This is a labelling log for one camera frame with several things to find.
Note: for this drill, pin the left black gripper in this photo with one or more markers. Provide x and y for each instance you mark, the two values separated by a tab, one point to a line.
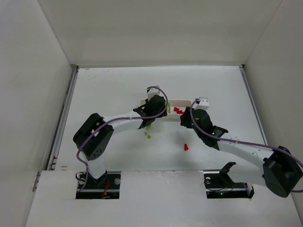
162	110

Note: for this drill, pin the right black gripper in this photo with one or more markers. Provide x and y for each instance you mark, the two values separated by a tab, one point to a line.
186	117

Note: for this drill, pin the green 2x2 lego plate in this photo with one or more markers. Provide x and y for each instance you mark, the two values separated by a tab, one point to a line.
168	108

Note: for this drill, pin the red arch lego piece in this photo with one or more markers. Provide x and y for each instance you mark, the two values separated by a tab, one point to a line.
176	109

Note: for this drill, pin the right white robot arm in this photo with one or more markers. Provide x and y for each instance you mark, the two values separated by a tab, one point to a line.
278	169

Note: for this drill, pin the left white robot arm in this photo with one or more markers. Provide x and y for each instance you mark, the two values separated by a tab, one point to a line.
94	135

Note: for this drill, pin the white divided container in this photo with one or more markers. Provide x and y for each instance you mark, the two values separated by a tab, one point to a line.
173	116

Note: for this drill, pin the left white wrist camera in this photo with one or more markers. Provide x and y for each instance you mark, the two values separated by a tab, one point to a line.
152	91

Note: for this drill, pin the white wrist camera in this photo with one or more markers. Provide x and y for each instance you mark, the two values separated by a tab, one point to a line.
202	103
152	91

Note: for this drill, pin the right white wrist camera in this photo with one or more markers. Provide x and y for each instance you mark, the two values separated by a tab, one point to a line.
202	103

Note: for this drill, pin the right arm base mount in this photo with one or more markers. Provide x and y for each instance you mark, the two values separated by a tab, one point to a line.
219	185

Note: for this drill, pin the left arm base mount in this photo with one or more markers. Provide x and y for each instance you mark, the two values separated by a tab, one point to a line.
107	187

